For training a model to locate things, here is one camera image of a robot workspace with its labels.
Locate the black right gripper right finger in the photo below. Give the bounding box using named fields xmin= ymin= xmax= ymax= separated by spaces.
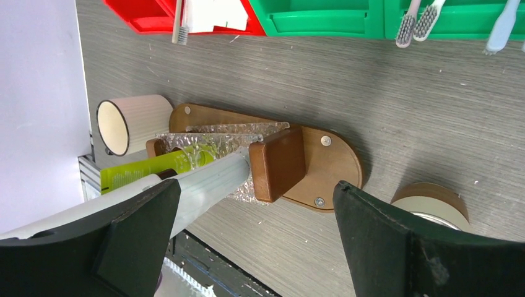
xmin=333 ymin=181 xmax=524 ymax=296

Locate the clear acrylic wooden rack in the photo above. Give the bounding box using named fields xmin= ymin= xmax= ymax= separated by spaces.
xmin=145 ymin=122 xmax=307 ymax=203

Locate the shiny metal cup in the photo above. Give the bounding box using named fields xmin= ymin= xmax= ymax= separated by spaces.
xmin=390 ymin=183 xmax=473 ymax=233

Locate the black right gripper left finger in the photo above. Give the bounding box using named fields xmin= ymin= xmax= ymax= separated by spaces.
xmin=1 ymin=179 xmax=181 ymax=296

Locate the lime green toothpaste tube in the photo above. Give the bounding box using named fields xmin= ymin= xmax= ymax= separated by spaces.
xmin=100 ymin=150 xmax=216 ymax=194

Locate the green plastic bin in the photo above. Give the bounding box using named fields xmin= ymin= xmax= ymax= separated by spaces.
xmin=249 ymin=0 xmax=384 ymax=39
xmin=384 ymin=0 xmax=506 ymax=40

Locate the grey toothpaste tube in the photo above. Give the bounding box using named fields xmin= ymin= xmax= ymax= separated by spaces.
xmin=1 ymin=152 xmax=251 ymax=239

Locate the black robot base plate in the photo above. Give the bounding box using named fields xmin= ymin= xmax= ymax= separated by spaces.
xmin=165 ymin=230 xmax=279 ymax=296

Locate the toothbrush in red bin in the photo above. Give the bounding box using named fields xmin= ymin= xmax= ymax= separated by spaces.
xmin=171 ymin=0 xmax=189 ymax=45

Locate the red plastic bin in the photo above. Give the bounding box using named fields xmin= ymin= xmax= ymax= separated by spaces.
xmin=157 ymin=0 xmax=265 ymax=36
xmin=102 ymin=0 xmax=176 ymax=34

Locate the white enamel mug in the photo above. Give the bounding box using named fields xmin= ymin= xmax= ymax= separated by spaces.
xmin=96 ymin=95 xmax=173 ymax=157

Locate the brown oval wooden tray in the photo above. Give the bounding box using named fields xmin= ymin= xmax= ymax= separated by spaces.
xmin=169 ymin=103 xmax=365 ymax=213

